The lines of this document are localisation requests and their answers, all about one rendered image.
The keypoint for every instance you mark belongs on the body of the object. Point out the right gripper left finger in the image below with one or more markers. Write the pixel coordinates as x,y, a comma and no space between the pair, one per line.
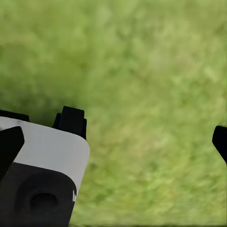
11,142

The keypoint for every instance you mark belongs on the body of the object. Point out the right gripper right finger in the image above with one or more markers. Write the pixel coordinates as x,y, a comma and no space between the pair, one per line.
220,141

